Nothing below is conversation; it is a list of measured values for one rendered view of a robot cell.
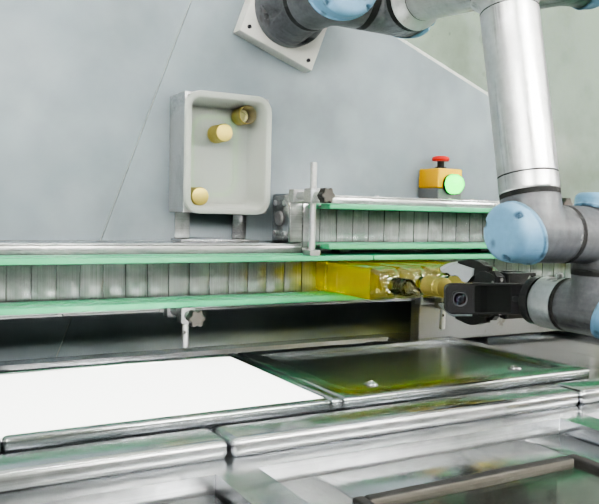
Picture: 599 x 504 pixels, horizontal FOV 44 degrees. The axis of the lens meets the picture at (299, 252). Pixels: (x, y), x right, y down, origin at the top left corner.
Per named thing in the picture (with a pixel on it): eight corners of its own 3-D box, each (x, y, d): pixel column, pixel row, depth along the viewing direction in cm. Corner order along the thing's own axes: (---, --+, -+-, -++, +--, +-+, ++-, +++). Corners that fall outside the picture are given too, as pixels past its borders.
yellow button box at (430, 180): (416, 199, 172) (437, 199, 165) (417, 167, 171) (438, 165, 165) (440, 200, 175) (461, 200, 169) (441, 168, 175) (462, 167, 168)
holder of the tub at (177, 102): (168, 240, 143) (182, 242, 136) (170, 95, 142) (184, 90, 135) (249, 240, 152) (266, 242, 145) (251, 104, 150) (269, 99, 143)
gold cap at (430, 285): (419, 295, 127) (436, 298, 123) (420, 275, 127) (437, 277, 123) (435, 295, 129) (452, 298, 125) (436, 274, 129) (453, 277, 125)
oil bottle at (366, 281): (314, 289, 145) (378, 302, 126) (314, 260, 144) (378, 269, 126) (339, 288, 147) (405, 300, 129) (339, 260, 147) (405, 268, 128)
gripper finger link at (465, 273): (461, 270, 129) (498, 287, 121) (434, 270, 126) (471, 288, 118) (465, 252, 128) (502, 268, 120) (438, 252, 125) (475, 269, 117)
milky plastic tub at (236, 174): (168, 212, 142) (184, 213, 135) (170, 94, 141) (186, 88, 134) (250, 214, 151) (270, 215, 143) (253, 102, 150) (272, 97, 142)
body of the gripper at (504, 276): (506, 314, 122) (565, 325, 111) (466, 316, 118) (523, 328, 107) (508, 267, 121) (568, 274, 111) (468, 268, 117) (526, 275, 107)
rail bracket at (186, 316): (158, 340, 130) (185, 354, 119) (158, 301, 130) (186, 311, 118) (180, 339, 132) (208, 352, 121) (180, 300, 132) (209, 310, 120)
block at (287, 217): (269, 241, 147) (285, 243, 140) (270, 193, 146) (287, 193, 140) (285, 241, 148) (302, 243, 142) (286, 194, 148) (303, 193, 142)
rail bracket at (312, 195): (286, 253, 141) (320, 257, 130) (288, 163, 140) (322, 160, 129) (300, 253, 142) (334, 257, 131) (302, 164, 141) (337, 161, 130)
